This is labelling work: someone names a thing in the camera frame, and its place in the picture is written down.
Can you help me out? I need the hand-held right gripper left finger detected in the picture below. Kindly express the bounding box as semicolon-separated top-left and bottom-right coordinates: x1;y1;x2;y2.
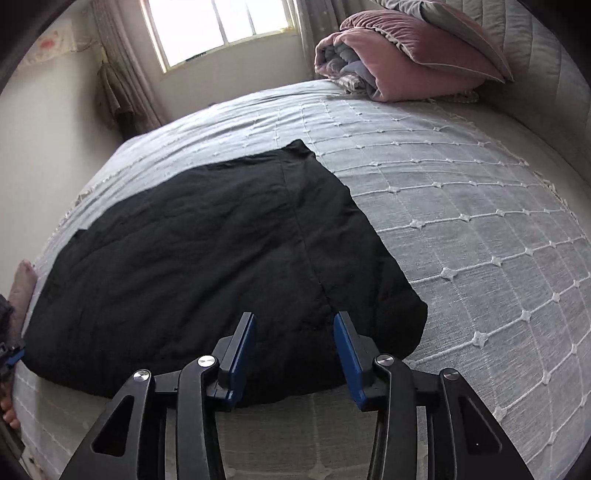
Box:
60;312;257;480

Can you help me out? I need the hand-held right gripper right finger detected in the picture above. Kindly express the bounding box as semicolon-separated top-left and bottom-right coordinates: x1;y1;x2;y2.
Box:
333;311;536;480

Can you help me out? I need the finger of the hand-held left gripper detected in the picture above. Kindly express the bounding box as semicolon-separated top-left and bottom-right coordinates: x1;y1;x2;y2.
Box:
0;339;27;384

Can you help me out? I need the black button shirt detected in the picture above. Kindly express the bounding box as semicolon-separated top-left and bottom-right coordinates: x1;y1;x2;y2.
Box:
21;138;429;409

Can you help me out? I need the bed with grey bedspread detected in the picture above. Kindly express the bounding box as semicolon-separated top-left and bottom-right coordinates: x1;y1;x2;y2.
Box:
11;78;591;480

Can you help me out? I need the dark hanging cloth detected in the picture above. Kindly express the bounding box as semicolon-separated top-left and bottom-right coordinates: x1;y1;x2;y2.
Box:
98;62;138;136

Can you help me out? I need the folded pink quilt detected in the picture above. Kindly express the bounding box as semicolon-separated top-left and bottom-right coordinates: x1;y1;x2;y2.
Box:
315;30;488;103

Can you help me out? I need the beige curtain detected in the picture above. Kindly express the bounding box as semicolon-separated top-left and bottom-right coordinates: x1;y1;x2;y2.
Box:
293;0;368;83
92;0;163;136

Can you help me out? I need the folded pink grey blanket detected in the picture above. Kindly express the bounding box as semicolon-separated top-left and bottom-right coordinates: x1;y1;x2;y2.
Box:
339;10;508;85

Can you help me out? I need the window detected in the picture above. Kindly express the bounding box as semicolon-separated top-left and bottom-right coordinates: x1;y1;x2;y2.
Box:
141;0;301;75

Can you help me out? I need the grey pillow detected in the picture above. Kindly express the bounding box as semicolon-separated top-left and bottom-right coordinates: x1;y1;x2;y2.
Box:
369;0;515;84

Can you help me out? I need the grey padded headboard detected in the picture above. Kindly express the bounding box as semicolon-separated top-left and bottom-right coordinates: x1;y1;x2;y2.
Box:
438;0;591;199

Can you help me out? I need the floral lace wall cloth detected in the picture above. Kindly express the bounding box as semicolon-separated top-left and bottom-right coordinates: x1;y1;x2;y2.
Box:
18;23;100;68

